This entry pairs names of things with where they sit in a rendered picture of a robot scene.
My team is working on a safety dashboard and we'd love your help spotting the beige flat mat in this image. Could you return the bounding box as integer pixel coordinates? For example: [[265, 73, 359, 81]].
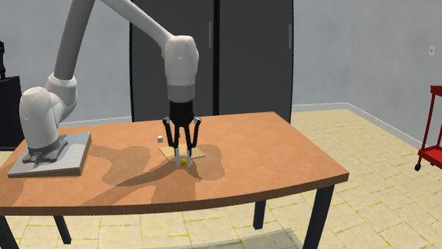
[[159, 143, 206, 163]]

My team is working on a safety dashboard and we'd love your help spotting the yellow die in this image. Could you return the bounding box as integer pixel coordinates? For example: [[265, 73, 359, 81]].
[[180, 159, 187, 167]]

